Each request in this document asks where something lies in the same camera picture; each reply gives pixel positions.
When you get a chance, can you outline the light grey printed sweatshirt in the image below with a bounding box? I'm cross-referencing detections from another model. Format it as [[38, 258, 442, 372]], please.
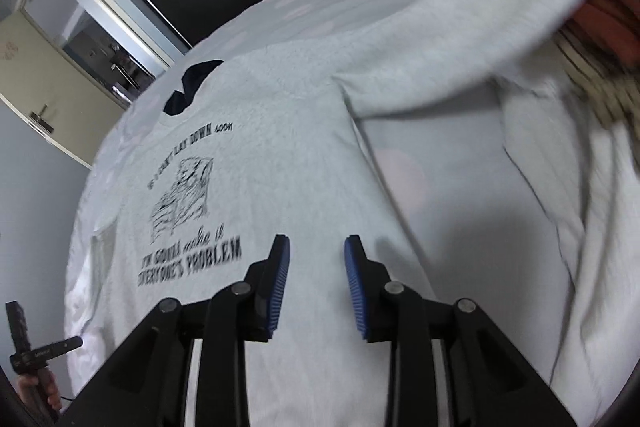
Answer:
[[74, 0, 618, 427]]

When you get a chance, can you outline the person's hand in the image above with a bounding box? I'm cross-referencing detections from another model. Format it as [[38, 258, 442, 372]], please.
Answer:
[[16, 369, 62, 412]]

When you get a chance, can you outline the white garment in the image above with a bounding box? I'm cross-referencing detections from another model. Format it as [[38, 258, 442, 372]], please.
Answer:
[[501, 81, 639, 426]]

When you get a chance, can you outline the beige striped garment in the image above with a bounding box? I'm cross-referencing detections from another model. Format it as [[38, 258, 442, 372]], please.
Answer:
[[553, 24, 639, 136]]

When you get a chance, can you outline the dark navy garment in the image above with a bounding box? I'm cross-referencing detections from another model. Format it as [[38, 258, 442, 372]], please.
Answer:
[[163, 60, 224, 116]]

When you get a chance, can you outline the red garment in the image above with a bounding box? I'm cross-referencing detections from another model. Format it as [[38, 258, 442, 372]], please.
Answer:
[[568, 0, 639, 69]]

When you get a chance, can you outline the cream door with handle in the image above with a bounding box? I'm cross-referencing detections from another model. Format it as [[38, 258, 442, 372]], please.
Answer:
[[1, 12, 124, 167]]

